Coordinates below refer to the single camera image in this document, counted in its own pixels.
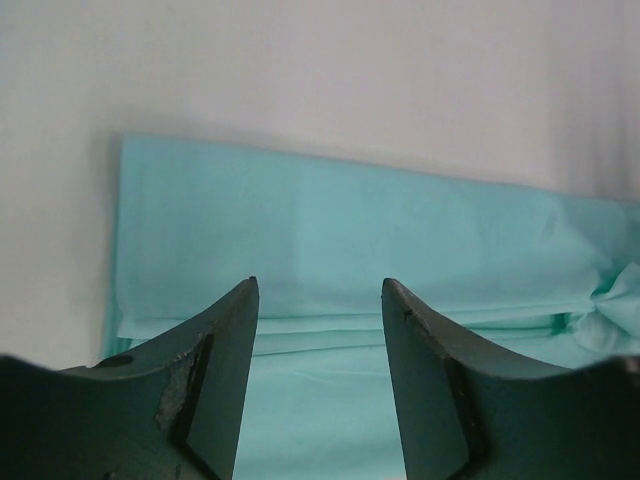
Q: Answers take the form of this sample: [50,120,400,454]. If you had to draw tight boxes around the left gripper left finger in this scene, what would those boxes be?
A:
[1,278,259,479]

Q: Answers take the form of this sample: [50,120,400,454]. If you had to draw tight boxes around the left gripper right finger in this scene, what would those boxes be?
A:
[381,278,639,479]

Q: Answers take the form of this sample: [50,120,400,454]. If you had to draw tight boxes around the teal t shirt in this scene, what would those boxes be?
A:
[104,134,639,479]

